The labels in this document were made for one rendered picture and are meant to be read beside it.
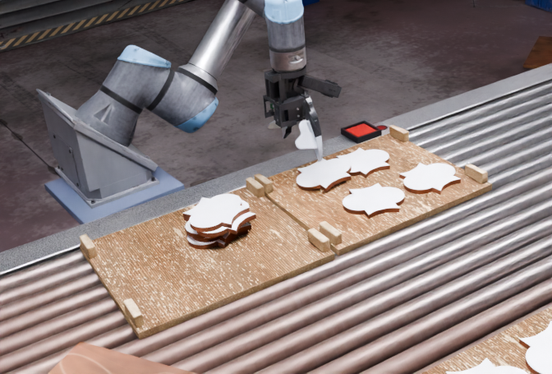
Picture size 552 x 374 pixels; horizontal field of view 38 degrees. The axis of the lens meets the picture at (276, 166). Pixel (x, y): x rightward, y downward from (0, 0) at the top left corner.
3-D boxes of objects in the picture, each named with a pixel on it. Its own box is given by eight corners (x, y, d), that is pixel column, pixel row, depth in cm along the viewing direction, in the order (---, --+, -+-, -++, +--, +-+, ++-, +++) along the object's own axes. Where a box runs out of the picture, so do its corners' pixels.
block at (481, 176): (462, 174, 178) (463, 163, 176) (469, 172, 179) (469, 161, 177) (482, 184, 173) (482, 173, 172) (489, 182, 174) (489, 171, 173)
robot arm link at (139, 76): (99, 81, 199) (127, 35, 199) (144, 109, 204) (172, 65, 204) (103, 86, 188) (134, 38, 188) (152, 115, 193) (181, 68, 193)
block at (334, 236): (318, 233, 161) (317, 222, 160) (326, 231, 162) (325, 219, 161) (335, 247, 157) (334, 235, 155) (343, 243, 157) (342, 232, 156)
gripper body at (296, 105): (264, 120, 172) (259, 67, 167) (298, 109, 176) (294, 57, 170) (282, 131, 166) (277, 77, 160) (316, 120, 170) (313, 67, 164)
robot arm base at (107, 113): (65, 108, 196) (86, 73, 196) (111, 132, 206) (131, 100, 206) (90, 128, 185) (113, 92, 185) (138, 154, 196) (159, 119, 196)
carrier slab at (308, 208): (251, 188, 184) (250, 182, 183) (392, 137, 201) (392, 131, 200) (338, 256, 156) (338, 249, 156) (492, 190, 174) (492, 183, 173)
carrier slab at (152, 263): (80, 250, 167) (79, 244, 166) (251, 190, 183) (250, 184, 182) (139, 340, 139) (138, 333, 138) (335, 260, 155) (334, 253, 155)
